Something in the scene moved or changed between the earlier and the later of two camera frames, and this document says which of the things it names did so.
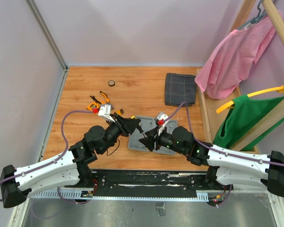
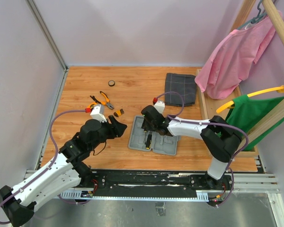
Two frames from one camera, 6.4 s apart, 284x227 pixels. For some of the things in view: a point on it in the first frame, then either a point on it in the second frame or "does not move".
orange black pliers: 106,101 does not move
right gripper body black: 165,139 → 149,126
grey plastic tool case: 146,124 does not move
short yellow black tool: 120,111 does not move
